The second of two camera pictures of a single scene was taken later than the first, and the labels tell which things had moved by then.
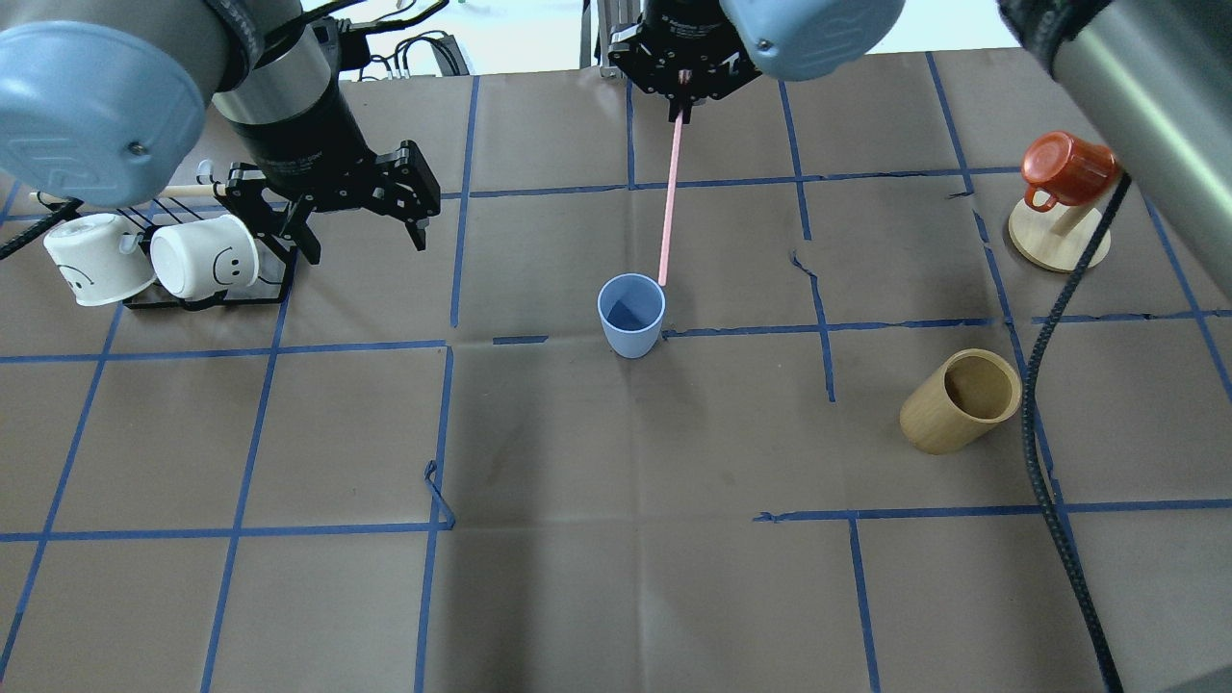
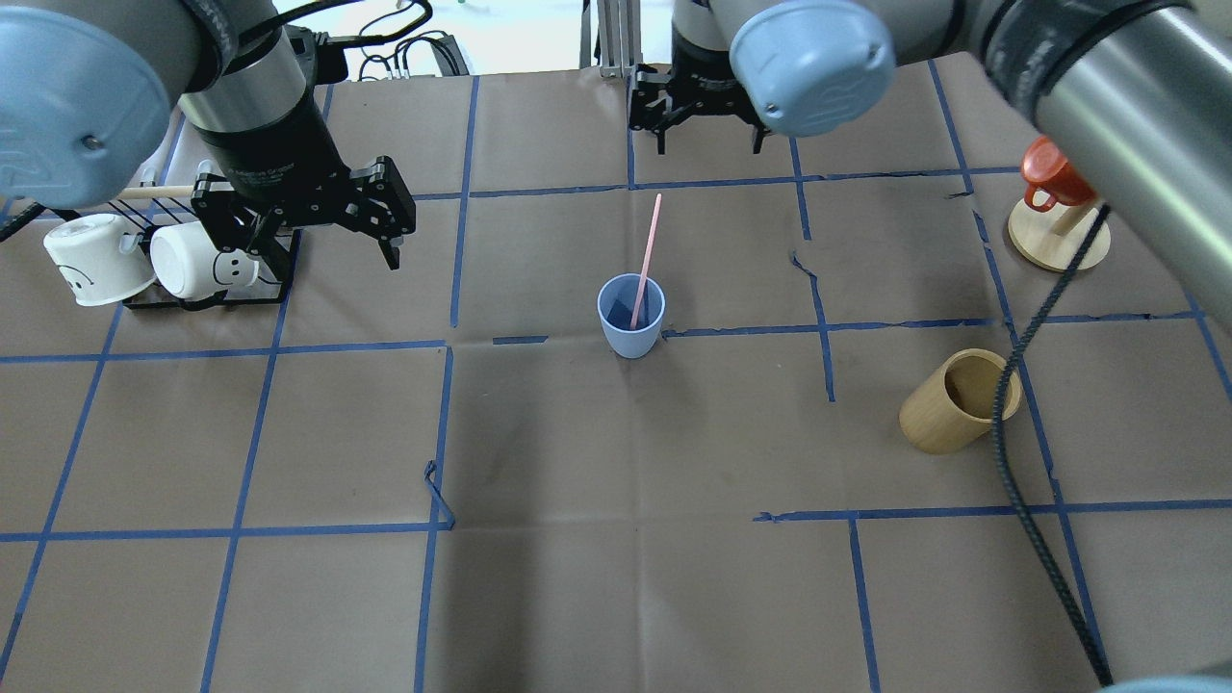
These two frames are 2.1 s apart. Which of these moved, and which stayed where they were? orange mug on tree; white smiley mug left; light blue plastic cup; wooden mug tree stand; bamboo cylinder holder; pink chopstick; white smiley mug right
Moved: pink chopstick
Stayed: wooden mug tree stand; bamboo cylinder holder; orange mug on tree; white smiley mug left; light blue plastic cup; white smiley mug right
